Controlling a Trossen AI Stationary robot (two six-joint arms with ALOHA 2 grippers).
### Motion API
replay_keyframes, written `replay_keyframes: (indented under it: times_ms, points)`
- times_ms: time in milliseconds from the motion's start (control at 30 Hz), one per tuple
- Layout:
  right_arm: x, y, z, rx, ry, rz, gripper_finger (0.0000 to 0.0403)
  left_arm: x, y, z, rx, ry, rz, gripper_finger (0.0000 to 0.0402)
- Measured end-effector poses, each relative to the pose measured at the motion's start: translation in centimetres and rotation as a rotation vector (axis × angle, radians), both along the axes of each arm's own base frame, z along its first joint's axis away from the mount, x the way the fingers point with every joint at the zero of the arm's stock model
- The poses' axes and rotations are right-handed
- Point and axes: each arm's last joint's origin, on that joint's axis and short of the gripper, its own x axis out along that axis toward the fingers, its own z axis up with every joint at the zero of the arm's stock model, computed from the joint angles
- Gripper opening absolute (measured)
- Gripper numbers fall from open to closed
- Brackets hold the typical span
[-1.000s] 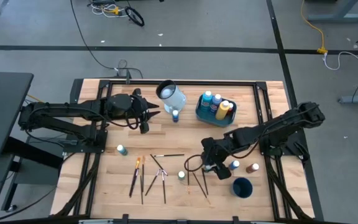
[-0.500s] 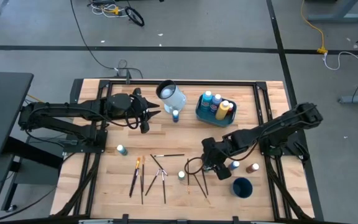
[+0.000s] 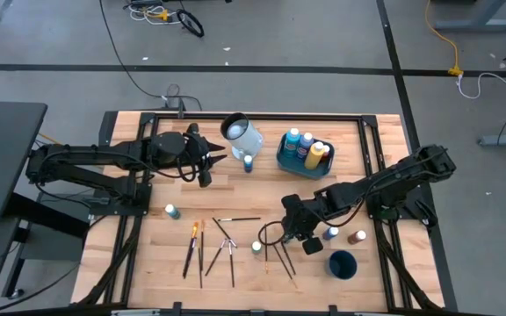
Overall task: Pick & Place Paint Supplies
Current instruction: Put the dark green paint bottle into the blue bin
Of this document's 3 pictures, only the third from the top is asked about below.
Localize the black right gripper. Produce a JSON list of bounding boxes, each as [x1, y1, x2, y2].
[[281, 194, 320, 247]]

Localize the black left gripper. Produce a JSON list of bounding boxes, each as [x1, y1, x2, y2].
[[185, 131, 228, 172]]

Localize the long black brush orange bristles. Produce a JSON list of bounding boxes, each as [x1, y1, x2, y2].
[[279, 240, 297, 277]]

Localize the long thin black brush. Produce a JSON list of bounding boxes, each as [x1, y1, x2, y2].
[[271, 243, 300, 290]]

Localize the black brush gold ferrule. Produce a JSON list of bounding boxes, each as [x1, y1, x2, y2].
[[263, 223, 270, 276]]

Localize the dark blue plastic cup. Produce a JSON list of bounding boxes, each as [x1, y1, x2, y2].
[[327, 249, 358, 281]]

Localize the small brown paint bottle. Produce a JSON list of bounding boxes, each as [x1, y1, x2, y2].
[[347, 229, 367, 246]]

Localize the long dark brush silver ferrule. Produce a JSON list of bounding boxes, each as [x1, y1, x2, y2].
[[228, 239, 236, 289]]

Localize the grey-blue plastic caddy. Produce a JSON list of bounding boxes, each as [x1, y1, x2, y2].
[[276, 133, 336, 181]]

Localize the short brush silver ferrule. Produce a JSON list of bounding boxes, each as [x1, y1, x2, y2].
[[211, 217, 233, 241]]

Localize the large teal paint bottle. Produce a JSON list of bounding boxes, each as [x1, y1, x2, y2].
[[282, 127, 302, 158]]

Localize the black brush white lettering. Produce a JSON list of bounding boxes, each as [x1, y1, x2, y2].
[[204, 239, 228, 277]]

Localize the large yellow paint bottle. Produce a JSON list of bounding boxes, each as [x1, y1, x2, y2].
[[303, 140, 326, 170]]

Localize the large purple-blue paint bottle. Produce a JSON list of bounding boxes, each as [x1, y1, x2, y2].
[[295, 132, 314, 160]]

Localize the thick brush wide orange bristles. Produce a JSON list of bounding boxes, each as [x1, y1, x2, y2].
[[182, 221, 200, 280]]

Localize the black desk top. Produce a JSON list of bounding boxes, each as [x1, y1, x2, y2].
[[0, 100, 48, 222]]

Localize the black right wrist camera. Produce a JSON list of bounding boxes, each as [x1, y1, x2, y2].
[[301, 236, 324, 256]]

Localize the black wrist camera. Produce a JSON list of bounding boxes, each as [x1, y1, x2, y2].
[[301, 236, 324, 256], [196, 169, 213, 189]]

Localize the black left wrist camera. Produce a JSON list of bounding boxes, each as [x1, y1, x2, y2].
[[196, 169, 213, 189]]

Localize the black left wrist camera cable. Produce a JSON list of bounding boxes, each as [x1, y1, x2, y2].
[[176, 147, 199, 183]]

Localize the black aluminium rig frame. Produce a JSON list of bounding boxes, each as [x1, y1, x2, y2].
[[70, 110, 459, 316]]

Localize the black clamp with cable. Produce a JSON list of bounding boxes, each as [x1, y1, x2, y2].
[[164, 83, 188, 119]]

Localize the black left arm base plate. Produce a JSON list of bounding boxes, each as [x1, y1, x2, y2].
[[88, 182, 153, 217]]

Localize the black coiled cable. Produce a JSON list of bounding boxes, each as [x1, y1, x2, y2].
[[176, 8, 206, 39]]

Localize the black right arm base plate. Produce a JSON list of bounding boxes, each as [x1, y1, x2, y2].
[[365, 183, 432, 220]]

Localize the white and yellow cable bundle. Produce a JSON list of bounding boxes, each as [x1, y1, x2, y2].
[[123, 0, 179, 25]]

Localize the long black floor cable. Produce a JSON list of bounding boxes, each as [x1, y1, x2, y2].
[[98, 0, 204, 113]]

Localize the black desk leg frame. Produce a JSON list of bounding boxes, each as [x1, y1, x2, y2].
[[0, 192, 91, 302]]

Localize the white floor cable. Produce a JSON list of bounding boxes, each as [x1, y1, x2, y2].
[[456, 72, 506, 119]]

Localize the yellow extension cord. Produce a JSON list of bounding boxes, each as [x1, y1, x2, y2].
[[423, 0, 465, 78]]

